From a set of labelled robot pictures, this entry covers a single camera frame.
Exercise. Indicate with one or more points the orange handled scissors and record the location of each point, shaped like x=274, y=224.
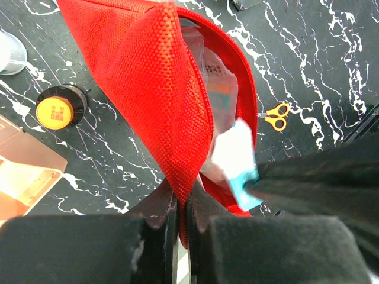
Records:
x=276, y=116

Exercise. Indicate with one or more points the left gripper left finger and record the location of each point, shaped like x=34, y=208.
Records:
x=139, y=246

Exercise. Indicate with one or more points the orange plastic file organizer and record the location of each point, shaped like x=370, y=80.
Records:
x=29, y=169

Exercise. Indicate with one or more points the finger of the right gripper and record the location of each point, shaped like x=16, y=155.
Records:
x=342, y=181

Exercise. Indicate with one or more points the teal ointment tube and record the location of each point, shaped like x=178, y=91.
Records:
x=233, y=154

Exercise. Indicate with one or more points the red first aid pouch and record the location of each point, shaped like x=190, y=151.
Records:
x=137, y=55

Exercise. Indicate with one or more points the brown syrup bottle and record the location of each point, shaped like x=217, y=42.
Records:
x=60, y=107

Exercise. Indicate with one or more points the white pill bottle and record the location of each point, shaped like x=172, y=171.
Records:
x=13, y=54

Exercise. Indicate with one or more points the grey metal medicine case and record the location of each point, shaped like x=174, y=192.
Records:
x=243, y=5

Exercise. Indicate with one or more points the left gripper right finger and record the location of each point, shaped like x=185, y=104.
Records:
x=224, y=248

